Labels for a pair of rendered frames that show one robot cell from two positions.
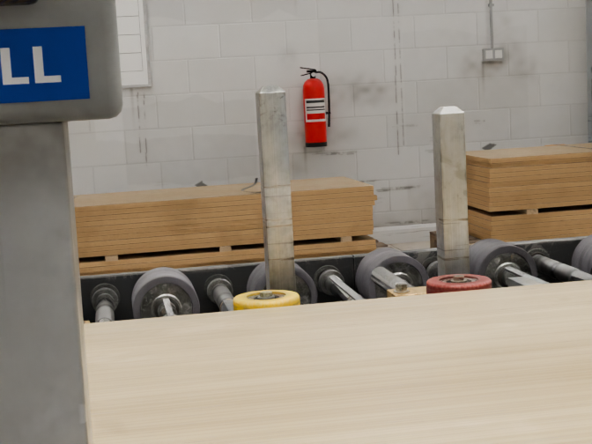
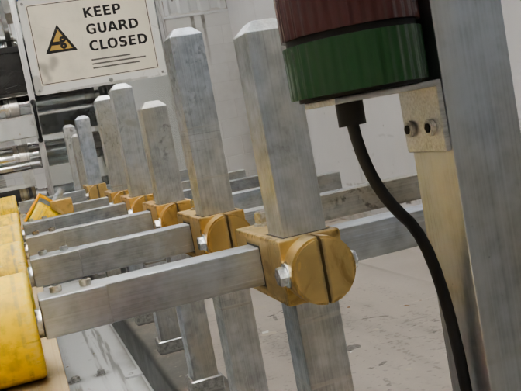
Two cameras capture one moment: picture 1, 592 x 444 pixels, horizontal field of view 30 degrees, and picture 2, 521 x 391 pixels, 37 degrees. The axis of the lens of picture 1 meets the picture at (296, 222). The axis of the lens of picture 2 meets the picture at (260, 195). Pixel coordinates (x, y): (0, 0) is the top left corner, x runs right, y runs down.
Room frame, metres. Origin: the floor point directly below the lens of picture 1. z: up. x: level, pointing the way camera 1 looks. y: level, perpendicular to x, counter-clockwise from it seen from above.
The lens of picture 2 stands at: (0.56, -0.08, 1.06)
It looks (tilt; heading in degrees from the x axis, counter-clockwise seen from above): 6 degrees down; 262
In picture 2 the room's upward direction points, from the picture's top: 10 degrees counter-clockwise
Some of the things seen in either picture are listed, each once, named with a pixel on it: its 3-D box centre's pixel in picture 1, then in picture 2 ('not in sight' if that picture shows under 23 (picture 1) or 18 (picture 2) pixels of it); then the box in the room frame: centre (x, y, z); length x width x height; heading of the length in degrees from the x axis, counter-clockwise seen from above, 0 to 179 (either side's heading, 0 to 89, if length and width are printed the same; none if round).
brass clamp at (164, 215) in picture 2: not in sight; (170, 218); (0.55, -1.18, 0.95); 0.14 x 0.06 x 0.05; 99
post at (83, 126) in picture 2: not in sight; (99, 207); (0.70, -2.14, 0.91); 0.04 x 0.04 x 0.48; 9
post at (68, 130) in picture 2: not in sight; (82, 198); (0.78, -2.64, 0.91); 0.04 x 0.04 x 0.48; 9
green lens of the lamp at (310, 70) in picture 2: not in sight; (355, 64); (0.47, -0.41, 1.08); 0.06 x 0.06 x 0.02
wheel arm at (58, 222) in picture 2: not in sight; (150, 205); (0.57, -1.45, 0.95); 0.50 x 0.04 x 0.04; 9
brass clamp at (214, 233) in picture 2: not in sight; (214, 233); (0.51, -0.93, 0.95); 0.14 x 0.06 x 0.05; 99
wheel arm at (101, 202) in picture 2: not in sight; (161, 193); (0.55, -1.70, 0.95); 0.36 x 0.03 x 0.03; 9
